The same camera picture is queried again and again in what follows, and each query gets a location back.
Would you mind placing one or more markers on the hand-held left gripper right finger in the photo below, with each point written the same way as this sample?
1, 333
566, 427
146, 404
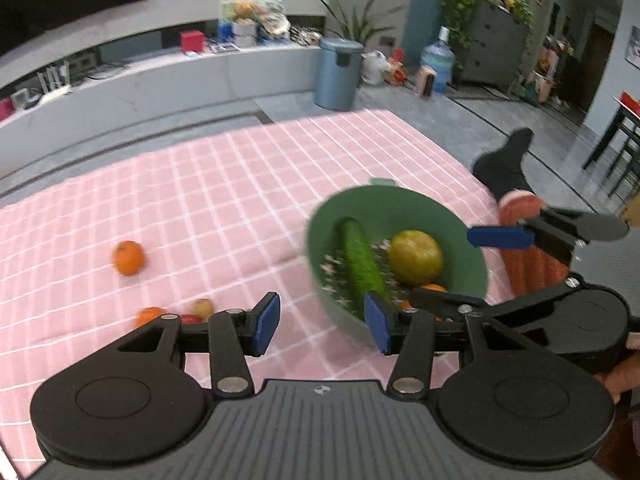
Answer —
377, 322

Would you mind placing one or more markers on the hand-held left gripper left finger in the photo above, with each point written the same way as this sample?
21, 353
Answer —
265, 322

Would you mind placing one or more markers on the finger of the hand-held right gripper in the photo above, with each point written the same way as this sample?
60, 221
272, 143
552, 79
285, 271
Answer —
437, 298
497, 237

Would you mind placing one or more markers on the green plastic bowl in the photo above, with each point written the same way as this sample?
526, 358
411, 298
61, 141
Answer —
330, 230

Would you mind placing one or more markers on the person's right hand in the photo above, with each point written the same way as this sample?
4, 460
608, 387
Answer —
617, 380

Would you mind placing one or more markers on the small orange tangerine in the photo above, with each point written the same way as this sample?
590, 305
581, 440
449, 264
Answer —
432, 288

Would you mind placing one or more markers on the person's pink trouser leg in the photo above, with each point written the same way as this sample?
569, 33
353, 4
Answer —
525, 270

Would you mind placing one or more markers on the large yellow-green citrus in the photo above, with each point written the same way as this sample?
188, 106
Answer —
415, 257

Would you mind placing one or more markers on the small yellowish pear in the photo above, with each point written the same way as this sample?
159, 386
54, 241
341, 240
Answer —
204, 307

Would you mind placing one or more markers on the green cucumber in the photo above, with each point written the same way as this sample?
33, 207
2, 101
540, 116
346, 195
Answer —
360, 260

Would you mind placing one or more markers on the person's black sock foot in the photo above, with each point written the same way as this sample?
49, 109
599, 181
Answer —
500, 165

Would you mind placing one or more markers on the red apple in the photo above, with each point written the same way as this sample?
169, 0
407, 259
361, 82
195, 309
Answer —
192, 318

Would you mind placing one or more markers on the pink checked tablecloth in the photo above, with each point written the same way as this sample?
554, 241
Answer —
225, 200

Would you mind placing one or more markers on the dark wooden chair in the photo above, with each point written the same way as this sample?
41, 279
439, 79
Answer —
617, 140

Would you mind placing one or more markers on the pink small stool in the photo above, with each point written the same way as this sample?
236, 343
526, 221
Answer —
427, 81

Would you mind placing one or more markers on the cluttered storage shelf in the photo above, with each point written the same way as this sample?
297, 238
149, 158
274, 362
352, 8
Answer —
547, 67

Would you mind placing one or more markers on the blue water jug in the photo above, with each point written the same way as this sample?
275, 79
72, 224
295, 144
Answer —
437, 62

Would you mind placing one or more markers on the grey drawer cabinet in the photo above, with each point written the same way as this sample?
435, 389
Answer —
492, 47

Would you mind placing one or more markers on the red bag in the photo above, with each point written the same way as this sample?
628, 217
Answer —
400, 67

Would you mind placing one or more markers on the white plastic bag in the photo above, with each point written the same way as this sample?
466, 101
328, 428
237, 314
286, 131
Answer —
374, 67

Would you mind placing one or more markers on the grey-blue trash can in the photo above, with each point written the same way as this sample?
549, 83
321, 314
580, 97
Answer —
337, 75

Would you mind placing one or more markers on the white low cabinet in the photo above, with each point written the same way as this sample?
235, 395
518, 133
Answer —
150, 90

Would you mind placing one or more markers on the long-leaf potted plant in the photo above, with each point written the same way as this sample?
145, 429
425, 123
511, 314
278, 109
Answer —
352, 20

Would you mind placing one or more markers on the red box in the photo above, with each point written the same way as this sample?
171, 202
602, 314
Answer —
192, 41

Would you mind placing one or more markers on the colourful printed box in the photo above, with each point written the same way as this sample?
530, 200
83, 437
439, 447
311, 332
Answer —
250, 20

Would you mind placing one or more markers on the white router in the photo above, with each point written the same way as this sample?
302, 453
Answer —
52, 82

